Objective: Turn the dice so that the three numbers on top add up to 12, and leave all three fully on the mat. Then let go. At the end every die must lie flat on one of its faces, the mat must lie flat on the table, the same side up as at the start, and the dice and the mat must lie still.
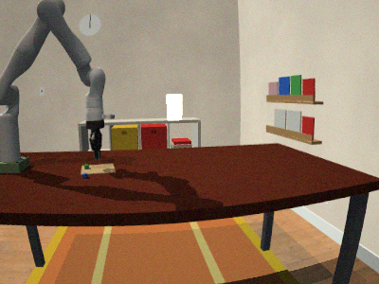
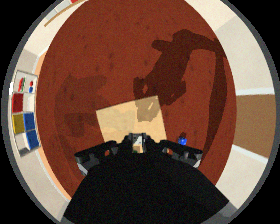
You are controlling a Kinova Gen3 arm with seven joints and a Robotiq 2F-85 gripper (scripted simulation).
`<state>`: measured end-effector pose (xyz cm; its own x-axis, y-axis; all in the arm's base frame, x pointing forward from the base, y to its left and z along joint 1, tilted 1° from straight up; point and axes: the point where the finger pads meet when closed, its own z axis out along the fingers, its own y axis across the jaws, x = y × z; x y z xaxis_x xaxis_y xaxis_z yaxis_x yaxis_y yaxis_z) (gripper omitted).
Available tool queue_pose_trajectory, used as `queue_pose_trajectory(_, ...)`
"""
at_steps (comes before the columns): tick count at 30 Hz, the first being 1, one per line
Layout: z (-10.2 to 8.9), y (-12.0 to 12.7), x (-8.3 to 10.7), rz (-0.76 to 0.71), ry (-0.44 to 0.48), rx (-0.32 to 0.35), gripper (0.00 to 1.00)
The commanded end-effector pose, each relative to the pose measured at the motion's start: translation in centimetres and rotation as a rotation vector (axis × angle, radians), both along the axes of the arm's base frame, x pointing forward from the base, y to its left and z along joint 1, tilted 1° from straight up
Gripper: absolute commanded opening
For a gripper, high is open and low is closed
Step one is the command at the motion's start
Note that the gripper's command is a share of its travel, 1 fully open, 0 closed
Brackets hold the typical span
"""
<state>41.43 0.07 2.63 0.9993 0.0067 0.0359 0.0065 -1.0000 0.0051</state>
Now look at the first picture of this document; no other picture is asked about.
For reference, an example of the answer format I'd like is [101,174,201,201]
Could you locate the tan square mat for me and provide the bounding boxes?
[81,164,116,175]

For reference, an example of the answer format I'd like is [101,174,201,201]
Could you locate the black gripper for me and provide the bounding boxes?
[86,119,104,160]

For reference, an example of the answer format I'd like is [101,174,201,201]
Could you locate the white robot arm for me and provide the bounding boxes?
[0,0,115,162]

